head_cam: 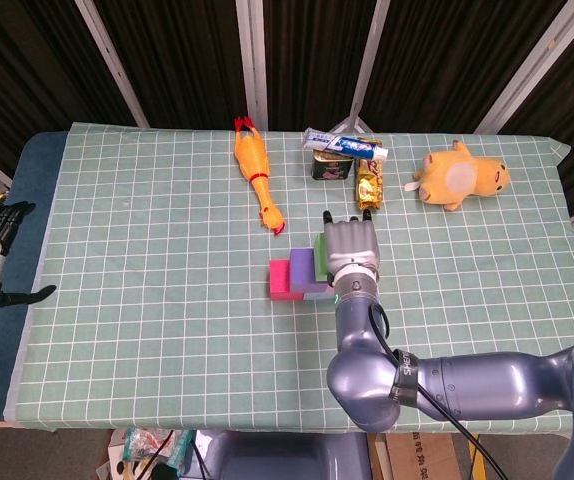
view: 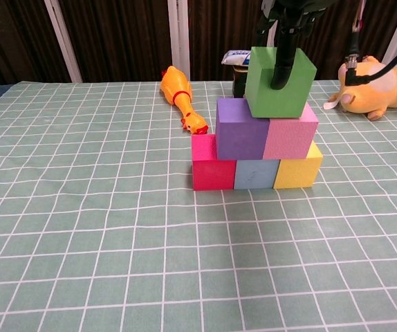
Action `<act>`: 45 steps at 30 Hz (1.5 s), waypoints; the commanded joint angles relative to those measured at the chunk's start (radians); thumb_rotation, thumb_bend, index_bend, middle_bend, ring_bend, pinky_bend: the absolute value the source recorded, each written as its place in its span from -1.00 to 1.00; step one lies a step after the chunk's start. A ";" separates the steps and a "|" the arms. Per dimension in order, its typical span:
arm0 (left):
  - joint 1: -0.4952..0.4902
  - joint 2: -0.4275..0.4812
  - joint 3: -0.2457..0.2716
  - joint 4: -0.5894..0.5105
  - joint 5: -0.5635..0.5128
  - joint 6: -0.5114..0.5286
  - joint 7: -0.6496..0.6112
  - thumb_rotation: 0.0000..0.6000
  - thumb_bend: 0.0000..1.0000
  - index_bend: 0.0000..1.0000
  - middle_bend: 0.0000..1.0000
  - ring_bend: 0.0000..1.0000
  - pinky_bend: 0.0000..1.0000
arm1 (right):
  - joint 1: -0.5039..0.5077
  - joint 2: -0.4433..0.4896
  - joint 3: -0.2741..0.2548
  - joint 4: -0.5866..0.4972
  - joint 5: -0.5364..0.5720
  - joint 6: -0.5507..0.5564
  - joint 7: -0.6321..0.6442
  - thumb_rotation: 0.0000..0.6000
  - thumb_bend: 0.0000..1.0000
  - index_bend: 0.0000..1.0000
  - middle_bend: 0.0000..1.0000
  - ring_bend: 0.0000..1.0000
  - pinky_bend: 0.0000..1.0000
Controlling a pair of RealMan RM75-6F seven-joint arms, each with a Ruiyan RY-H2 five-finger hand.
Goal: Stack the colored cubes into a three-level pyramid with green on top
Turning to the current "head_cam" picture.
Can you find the brown cardboard box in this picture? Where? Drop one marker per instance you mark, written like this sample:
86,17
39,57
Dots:
417,457

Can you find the blue table padding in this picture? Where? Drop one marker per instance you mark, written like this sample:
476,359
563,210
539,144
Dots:
22,240

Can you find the green checked tablecloth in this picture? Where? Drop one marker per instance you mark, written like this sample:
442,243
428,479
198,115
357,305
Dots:
167,250

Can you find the dark brown curtain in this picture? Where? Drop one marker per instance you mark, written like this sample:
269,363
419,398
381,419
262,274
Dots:
192,60

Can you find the purple foam cube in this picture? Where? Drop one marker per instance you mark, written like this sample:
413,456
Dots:
302,270

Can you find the dark luncheon meat tin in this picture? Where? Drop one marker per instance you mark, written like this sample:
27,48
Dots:
329,167

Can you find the yellow plush animal toy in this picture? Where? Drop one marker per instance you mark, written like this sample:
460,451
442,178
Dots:
452,175

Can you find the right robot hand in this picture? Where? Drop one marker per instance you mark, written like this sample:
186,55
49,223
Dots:
352,245

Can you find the red foam cube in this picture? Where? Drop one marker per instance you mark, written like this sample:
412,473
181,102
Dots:
278,280

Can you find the gold snack package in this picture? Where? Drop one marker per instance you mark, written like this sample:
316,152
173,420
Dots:
369,190

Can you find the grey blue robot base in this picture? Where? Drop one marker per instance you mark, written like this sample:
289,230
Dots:
287,460

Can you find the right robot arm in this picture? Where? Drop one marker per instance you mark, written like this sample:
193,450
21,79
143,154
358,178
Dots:
467,385

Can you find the light blue foam cube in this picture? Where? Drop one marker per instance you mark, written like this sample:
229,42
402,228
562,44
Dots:
319,296

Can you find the yellow rubber chicken toy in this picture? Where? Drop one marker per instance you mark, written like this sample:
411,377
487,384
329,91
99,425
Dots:
252,155

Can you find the green foam cube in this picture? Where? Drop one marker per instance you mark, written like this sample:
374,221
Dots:
320,257

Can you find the white blue toothpaste tube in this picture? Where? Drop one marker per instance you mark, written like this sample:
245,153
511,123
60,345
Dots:
342,144

